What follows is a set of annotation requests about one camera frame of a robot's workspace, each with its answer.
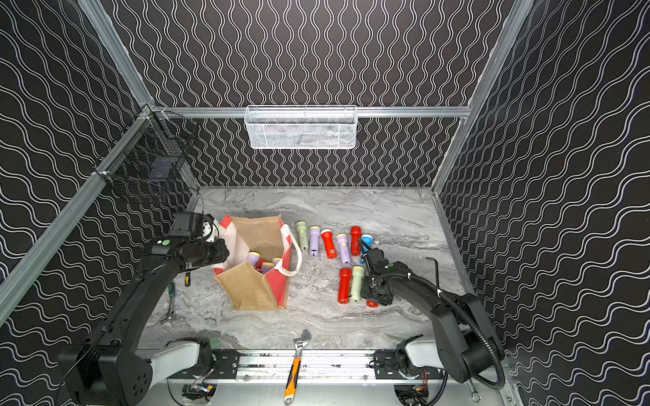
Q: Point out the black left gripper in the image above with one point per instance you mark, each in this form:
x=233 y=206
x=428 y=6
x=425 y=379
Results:
x=216 y=251

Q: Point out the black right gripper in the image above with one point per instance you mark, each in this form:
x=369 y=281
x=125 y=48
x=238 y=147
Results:
x=377 y=274

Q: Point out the blue flashlight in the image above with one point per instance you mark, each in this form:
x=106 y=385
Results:
x=366 y=242

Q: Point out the pale green flashlight front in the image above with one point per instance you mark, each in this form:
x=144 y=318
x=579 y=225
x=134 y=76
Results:
x=358 y=274

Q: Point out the jute and red tote bag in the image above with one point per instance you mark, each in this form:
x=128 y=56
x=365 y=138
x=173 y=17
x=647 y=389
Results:
x=247 y=288

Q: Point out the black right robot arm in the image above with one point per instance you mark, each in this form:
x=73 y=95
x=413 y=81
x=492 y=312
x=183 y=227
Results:
x=465 y=339

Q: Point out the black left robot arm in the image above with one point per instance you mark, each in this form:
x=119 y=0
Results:
x=105 y=369

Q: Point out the red flashlight back row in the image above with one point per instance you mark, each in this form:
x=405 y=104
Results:
x=355 y=235

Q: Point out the red flashlight white head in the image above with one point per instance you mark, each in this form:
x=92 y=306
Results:
x=327 y=236

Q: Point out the purple flashlight back row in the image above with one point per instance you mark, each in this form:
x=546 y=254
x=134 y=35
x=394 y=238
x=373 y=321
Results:
x=314 y=240

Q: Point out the pale green flashlight back row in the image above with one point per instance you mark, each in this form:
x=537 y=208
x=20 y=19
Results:
x=302 y=233

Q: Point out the black hex key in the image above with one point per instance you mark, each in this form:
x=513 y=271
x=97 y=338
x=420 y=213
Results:
x=435 y=266

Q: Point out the silver combination wrench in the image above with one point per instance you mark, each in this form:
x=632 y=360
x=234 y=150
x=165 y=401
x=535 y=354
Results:
x=476 y=396

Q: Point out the black wire mesh basket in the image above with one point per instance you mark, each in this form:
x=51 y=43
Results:
x=153 y=166

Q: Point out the orange handled adjustable wrench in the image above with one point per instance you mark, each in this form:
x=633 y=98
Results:
x=290 y=388

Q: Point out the white wire mesh basket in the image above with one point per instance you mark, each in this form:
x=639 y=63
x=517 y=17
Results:
x=298 y=127

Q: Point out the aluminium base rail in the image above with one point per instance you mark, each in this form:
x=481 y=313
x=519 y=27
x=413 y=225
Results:
x=416 y=361

